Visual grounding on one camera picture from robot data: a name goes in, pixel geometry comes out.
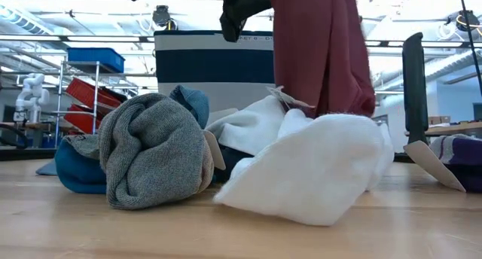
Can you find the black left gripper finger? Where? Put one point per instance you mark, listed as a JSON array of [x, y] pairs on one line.
[[244, 3]]

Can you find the maroon garment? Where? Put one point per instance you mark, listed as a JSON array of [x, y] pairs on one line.
[[320, 52]]

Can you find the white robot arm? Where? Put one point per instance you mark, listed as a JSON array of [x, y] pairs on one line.
[[32, 93]]

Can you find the round grey ceiling fixture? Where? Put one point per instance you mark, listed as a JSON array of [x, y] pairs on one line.
[[162, 16]]

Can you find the blue plastic bin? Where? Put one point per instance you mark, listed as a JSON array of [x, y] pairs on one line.
[[96, 57]]

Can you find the navy white striped fabric basket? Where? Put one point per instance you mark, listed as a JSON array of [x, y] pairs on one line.
[[211, 67]]

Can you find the metal shelf rack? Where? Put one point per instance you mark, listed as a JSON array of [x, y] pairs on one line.
[[96, 82]]

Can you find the red plastic bin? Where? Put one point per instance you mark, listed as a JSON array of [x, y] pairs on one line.
[[90, 93], [81, 117]]

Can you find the blue knit sock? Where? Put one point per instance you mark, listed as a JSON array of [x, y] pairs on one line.
[[192, 101]]

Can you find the white soft cloth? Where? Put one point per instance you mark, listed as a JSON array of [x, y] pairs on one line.
[[248, 127]]

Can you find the beige sock tag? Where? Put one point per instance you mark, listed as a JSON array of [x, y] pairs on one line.
[[215, 150]]

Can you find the navy sock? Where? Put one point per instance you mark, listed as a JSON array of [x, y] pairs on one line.
[[229, 157]]

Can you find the grey sock with teal toe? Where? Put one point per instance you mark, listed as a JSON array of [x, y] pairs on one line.
[[150, 153]]

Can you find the white sock with black label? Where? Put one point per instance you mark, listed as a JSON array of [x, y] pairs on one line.
[[312, 172]]

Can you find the black upright panel stand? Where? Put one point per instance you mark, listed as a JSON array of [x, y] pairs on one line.
[[414, 82]]

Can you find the light blue cloth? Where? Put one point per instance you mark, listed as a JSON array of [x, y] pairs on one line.
[[47, 169]]

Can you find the cardboard box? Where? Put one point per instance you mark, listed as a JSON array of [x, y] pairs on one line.
[[438, 119]]

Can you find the large beige paper tag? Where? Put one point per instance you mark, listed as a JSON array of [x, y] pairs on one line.
[[429, 161]]

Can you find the wooden desk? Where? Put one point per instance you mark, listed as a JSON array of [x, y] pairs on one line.
[[455, 128]]

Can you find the purple striped garment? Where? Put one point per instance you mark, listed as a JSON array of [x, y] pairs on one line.
[[467, 153]]

